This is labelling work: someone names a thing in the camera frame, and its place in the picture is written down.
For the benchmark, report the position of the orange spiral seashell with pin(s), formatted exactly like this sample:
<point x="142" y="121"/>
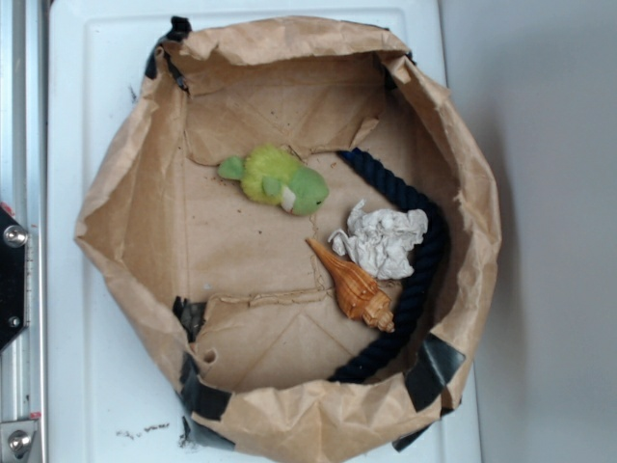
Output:
<point x="357" y="293"/>

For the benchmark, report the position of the aluminium rail frame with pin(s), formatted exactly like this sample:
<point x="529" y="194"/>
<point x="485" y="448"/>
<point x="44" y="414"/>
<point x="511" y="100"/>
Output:
<point x="24" y="53"/>

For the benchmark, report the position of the brown paper bag bin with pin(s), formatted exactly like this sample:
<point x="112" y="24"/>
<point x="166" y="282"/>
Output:
<point x="258" y="349"/>

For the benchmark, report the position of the white plastic tray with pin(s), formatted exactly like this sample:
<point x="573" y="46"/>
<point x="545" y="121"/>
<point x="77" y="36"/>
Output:
<point x="108" y="397"/>

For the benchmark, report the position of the green plush animal toy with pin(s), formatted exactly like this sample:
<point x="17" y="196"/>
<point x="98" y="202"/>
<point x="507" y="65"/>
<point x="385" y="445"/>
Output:
<point x="273" y="176"/>

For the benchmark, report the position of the black mounting bracket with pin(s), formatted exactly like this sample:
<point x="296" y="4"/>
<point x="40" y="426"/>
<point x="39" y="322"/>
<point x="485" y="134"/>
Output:
<point x="14" y="240"/>

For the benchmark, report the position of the crumpled white paper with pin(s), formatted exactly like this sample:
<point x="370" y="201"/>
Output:
<point x="380" y="241"/>

